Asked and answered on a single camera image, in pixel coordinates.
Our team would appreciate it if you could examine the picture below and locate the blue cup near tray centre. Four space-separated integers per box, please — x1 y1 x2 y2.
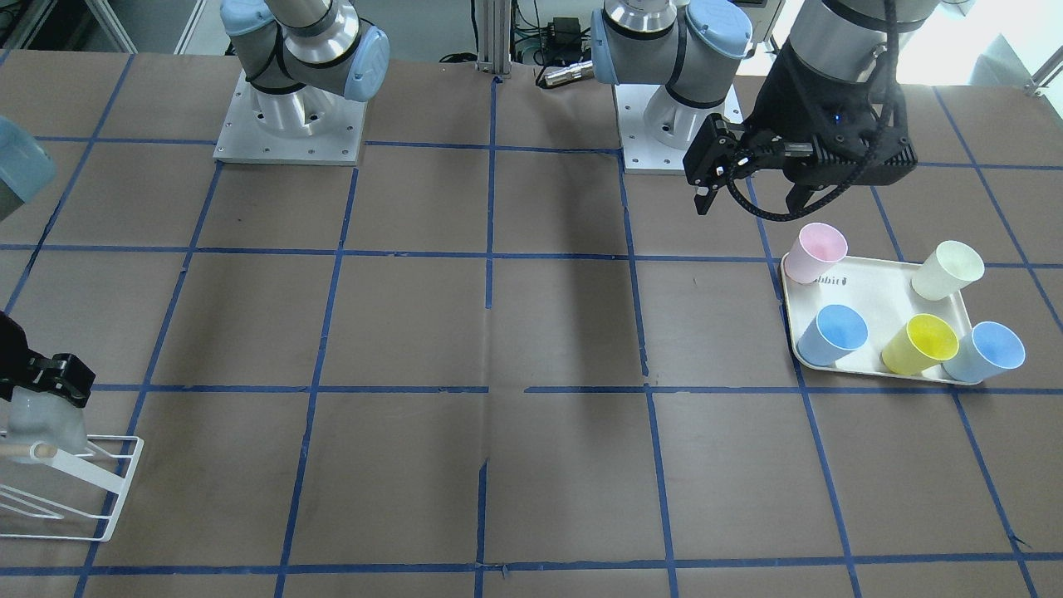
797 304 868 366

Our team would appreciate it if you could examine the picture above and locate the cream plastic cup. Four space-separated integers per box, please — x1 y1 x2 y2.
910 241 986 301

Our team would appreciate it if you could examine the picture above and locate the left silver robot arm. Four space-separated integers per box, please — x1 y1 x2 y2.
590 1 938 223

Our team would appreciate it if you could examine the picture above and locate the white wire cup rack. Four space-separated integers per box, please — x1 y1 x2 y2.
1 435 145 542

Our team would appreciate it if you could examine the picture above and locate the beige plastic tray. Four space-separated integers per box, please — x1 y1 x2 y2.
781 255 972 378

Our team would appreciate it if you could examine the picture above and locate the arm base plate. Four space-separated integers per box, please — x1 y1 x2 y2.
614 84 743 175
213 72 367 166

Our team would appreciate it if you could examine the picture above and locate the yellow plastic cup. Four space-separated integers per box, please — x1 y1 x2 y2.
881 313 960 375

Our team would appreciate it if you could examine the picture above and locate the pink plastic cup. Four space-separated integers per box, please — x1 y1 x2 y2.
782 221 848 284

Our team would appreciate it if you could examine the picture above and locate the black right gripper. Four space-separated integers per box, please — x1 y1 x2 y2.
1 312 96 408

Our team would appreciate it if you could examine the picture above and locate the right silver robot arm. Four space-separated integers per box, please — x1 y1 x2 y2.
1 1 390 408

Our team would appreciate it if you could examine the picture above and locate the aluminium frame post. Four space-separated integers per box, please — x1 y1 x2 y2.
473 0 512 80

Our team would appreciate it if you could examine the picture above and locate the grey plastic cup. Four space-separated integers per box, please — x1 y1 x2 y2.
5 387 88 455

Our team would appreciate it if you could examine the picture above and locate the blue cup at tray edge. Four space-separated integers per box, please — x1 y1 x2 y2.
942 321 1026 385

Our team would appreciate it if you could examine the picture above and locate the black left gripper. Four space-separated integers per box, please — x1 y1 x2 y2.
684 42 918 216

